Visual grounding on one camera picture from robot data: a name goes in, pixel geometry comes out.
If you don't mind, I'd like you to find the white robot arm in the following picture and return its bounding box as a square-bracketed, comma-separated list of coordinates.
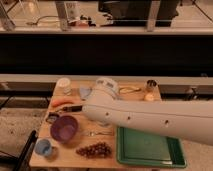
[82, 77, 213, 145]

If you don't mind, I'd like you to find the purple bowl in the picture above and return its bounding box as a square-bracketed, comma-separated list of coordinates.
[50, 115, 78, 143]

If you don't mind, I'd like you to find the yellow banana peeler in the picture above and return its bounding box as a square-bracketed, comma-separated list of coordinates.
[119, 86, 141, 94]

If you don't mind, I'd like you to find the light blue cloth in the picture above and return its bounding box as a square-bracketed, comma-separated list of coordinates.
[79, 87, 92, 100]

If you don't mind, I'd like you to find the white cup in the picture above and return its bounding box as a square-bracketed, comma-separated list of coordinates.
[56, 78, 71, 95]

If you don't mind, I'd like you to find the yellow orange fruit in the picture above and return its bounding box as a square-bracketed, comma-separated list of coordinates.
[144, 93, 154, 101]

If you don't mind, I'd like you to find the small metal cup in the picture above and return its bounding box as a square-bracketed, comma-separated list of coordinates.
[146, 80, 157, 92]

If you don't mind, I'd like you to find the silver fork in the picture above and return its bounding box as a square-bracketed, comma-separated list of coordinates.
[80, 131, 114, 137]

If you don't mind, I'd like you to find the orange carrot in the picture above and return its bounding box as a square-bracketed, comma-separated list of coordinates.
[51, 100, 74, 107]

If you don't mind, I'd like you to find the wooden board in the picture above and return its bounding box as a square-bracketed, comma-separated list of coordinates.
[29, 79, 167, 169]

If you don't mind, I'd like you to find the small black clip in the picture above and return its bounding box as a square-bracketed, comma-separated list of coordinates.
[46, 112, 59, 124]

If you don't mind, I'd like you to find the bunch of dark grapes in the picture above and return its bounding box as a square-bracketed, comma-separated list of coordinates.
[76, 142, 112, 158]

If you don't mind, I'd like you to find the green plastic tray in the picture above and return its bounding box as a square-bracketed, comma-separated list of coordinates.
[116, 127, 187, 168]

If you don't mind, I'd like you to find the blue mug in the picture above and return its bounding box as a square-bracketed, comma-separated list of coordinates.
[34, 139, 56, 157]

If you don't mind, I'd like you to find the black stand left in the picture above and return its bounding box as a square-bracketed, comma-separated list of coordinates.
[12, 130, 36, 171]

